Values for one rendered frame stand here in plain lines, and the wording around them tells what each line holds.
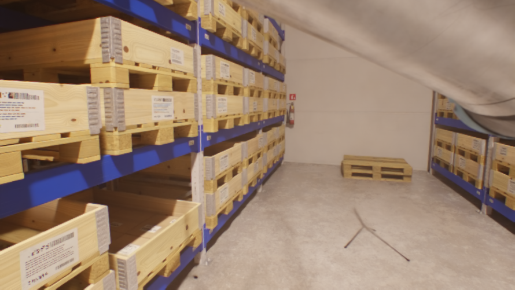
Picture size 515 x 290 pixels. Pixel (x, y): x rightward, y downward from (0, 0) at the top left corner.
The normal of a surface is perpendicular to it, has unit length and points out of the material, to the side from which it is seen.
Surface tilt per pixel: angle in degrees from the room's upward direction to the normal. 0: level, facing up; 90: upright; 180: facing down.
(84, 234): 90
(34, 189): 90
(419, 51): 152
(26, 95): 90
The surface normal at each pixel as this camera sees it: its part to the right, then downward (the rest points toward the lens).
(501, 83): -0.12, 0.87
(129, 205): -0.29, 0.10
